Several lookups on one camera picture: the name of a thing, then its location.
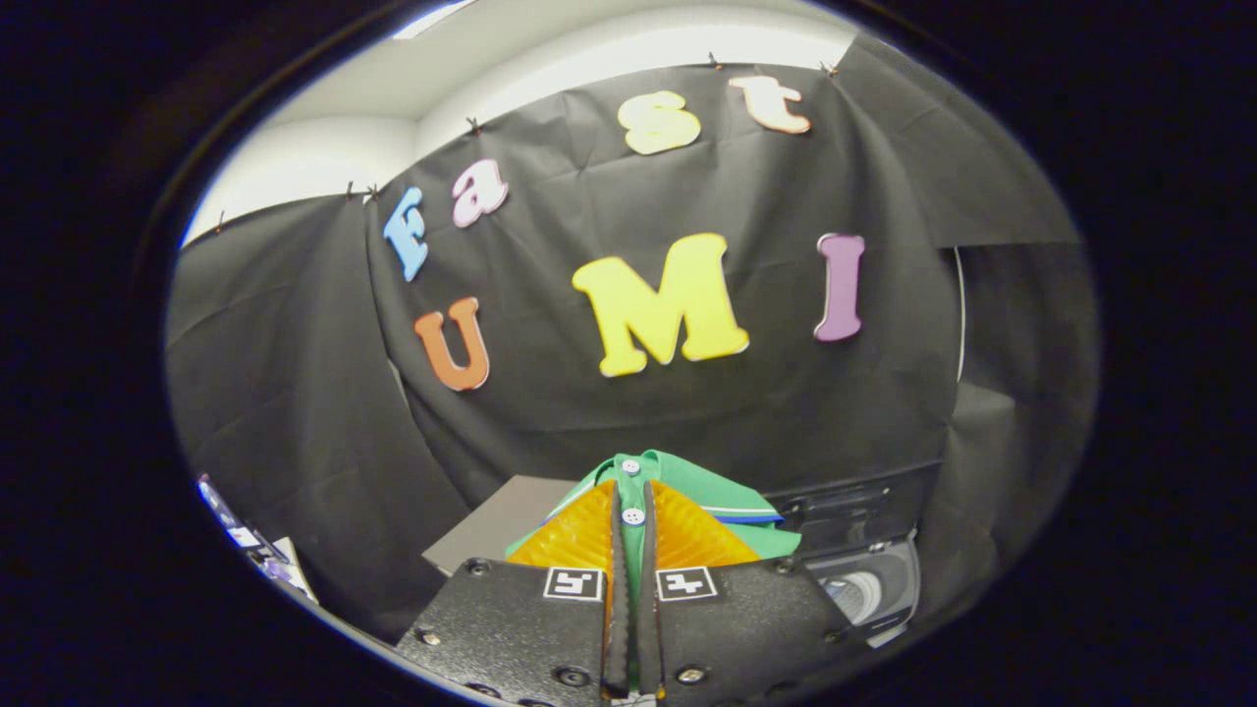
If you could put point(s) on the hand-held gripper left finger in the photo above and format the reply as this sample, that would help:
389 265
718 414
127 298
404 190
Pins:
617 638

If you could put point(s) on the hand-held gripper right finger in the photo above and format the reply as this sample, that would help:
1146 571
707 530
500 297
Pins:
648 638

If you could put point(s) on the green polo shirt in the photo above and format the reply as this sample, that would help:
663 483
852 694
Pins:
717 491

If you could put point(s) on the grey washing machine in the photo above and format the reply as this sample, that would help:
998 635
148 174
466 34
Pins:
874 589

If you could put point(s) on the dark transparent washing machine lid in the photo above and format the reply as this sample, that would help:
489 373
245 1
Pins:
854 501

